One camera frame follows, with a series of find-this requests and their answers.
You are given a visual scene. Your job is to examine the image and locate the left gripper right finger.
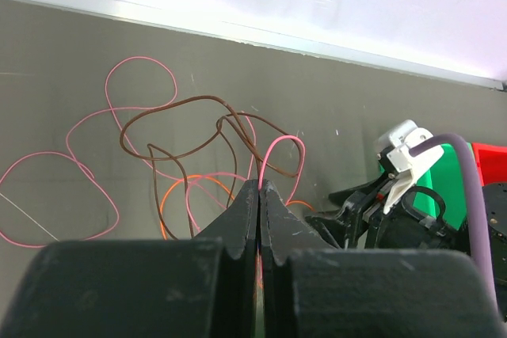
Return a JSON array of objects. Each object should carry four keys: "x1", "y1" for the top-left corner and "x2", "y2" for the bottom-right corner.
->
[{"x1": 259, "y1": 181, "x2": 503, "y2": 337}]

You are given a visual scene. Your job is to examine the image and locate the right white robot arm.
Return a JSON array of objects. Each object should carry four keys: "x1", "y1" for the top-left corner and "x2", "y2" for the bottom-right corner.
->
[{"x1": 304, "y1": 120, "x2": 506, "y2": 260}]

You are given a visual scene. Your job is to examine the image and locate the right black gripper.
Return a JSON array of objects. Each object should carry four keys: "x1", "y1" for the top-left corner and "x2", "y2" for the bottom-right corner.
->
[{"x1": 304, "y1": 174, "x2": 463, "y2": 250}]

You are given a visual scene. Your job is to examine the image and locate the dark brown thin cable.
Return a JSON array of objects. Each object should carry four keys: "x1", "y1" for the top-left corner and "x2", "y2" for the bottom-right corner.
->
[{"x1": 120, "y1": 95, "x2": 307, "y2": 241}]

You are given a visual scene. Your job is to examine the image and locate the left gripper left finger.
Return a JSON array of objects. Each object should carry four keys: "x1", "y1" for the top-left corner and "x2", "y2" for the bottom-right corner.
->
[{"x1": 1, "y1": 180, "x2": 259, "y2": 337}]

